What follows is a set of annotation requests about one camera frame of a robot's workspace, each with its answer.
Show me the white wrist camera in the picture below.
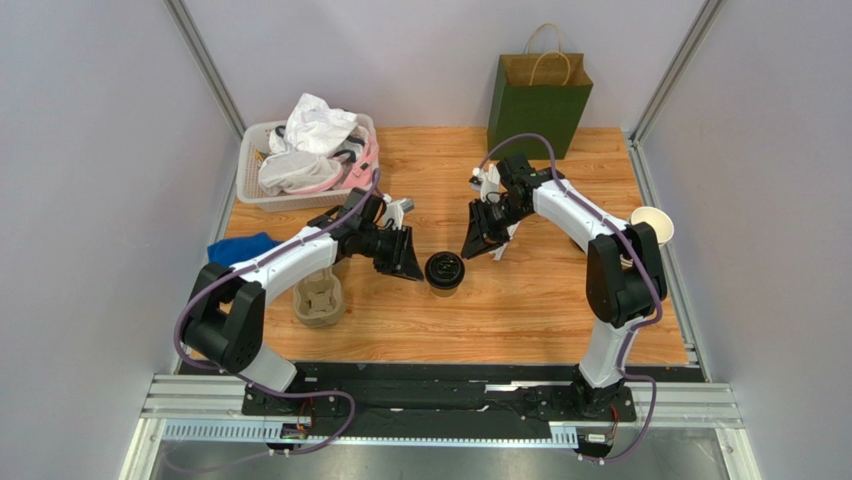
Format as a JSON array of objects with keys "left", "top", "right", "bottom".
[
  {"left": 469, "top": 164, "right": 500, "bottom": 202},
  {"left": 379, "top": 195, "right": 414, "bottom": 230}
]

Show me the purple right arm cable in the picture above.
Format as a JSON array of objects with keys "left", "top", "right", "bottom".
[{"left": 477, "top": 133, "right": 665, "bottom": 465}]

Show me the blue cloth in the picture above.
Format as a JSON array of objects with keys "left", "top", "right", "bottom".
[{"left": 206, "top": 232, "right": 281, "bottom": 267}]

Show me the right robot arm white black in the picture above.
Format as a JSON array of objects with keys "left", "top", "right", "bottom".
[{"left": 461, "top": 154, "right": 667, "bottom": 403}]

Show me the stack of paper cups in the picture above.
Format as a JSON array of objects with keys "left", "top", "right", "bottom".
[{"left": 626, "top": 206, "right": 675, "bottom": 247}]

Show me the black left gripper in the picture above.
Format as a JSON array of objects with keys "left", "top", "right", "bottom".
[{"left": 358, "top": 224, "right": 425, "bottom": 282}]

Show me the cardboard cup carrier tray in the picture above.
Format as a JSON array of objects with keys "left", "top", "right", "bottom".
[{"left": 293, "top": 268, "right": 346, "bottom": 328}]

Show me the black plastic cup lid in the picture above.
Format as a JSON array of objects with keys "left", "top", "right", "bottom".
[{"left": 424, "top": 250, "right": 467, "bottom": 291}]

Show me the crumpled white cloth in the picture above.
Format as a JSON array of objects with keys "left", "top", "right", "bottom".
[{"left": 283, "top": 93, "right": 358, "bottom": 157}]

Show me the white plastic basket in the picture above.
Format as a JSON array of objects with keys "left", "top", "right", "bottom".
[{"left": 235, "top": 114, "right": 379, "bottom": 212}]

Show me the green paper gift bag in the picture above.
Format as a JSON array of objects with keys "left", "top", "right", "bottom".
[{"left": 487, "top": 22, "right": 594, "bottom": 160}]

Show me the white wrapped straw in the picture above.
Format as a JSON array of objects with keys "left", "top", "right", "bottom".
[{"left": 490, "top": 223, "right": 520, "bottom": 261}]

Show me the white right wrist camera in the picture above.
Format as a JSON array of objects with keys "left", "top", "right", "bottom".
[{"left": 469, "top": 164, "right": 500, "bottom": 202}]

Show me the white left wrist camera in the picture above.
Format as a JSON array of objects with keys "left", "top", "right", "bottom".
[{"left": 379, "top": 195, "right": 414, "bottom": 230}]

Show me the brown paper coffee cup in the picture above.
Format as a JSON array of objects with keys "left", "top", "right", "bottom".
[{"left": 425, "top": 251, "right": 467, "bottom": 298}]

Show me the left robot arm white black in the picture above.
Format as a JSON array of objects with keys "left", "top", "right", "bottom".
[{"left": 173, "top": 188, "right": 424, "bottom": 393}]

